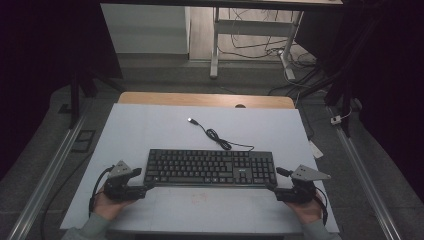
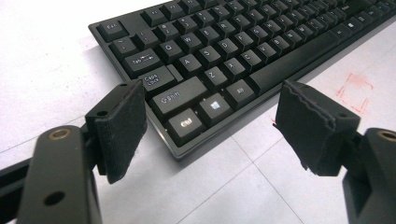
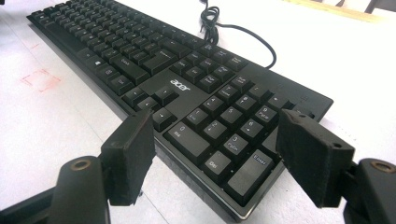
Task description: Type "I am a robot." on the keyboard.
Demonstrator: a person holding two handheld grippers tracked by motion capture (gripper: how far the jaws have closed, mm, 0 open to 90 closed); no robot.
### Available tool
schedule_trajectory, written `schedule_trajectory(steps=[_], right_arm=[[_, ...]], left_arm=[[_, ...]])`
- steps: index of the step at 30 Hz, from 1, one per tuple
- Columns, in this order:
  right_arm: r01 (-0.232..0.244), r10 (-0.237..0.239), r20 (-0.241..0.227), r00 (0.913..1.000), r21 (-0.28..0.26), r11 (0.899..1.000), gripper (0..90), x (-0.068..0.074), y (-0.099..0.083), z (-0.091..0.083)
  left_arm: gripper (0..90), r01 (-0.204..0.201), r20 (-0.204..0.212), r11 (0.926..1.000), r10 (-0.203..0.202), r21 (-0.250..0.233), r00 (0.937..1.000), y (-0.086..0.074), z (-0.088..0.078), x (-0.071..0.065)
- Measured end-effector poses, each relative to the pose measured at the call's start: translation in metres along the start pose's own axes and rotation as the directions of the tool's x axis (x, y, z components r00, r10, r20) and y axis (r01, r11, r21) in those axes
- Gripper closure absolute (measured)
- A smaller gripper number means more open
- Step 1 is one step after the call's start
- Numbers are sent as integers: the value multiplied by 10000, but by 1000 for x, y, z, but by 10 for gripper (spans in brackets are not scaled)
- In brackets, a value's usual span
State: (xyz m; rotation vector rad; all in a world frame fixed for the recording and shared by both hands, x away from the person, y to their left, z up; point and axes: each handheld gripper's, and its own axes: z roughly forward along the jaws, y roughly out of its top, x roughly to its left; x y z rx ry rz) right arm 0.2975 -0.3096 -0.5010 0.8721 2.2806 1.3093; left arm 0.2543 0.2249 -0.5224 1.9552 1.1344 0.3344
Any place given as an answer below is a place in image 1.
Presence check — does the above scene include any white cabinet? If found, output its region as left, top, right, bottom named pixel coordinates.
left=100, top=3, right=191, bottom=55

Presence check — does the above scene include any right hand-held gripper black cable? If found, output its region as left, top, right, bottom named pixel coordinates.
left=313, top=186, right=330, bottom=226

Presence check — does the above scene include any tangle of floor cables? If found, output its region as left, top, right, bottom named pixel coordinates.
left=218, top=8, right=329, bottom=98

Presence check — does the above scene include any person's left hand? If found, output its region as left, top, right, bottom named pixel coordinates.
left=92, top=189, right=134, bottom=222

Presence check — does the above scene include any white paper tag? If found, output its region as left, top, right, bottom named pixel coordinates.
left=308, top=139, right=325, bottom=160

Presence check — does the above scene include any hand-held gripper black cable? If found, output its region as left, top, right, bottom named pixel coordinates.
left=41, top=153, right=115, bottom=240
left=313, top=186, right=330, bottom=226

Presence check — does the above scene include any black keyboard cable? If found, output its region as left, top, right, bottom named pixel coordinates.
left=187, top=117, right=256, bottom=153

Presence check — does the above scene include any aluminium rail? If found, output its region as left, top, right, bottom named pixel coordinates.
left=6, top=113, right=88, bottom=240
left=334, top=126, right=403, bottom=240

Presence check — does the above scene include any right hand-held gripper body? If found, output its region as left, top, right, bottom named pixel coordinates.
left=274, top=164, right=332, bottom=205

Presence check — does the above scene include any left hand-held gripper black cable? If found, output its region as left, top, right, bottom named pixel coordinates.
left=41, top=153, right=115, bottom=240

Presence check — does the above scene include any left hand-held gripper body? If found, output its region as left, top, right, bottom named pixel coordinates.
left=103, top=160, right=148, bottom=202

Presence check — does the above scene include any black metal stand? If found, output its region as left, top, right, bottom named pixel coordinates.
left=68, top=64, right=125, bottom=130
left=324, top=74, right=355, bottom=138

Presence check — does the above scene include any wooden table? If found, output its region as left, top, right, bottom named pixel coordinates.
left=118, top=91, right=296, bottom=110

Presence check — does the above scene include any white desk frame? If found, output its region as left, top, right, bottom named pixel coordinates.
left=209, top=6, right=305, bottom=81

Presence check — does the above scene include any black floor plate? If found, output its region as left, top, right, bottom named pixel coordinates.
left=70, top=129, right=97, bottom=154

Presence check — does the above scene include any person's right hand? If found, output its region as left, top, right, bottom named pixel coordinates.
left=286, top=191, right=326, bottom=226

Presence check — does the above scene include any black computer keyboard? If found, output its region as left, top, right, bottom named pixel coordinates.
left=143, top=148, right=278, bottom=188

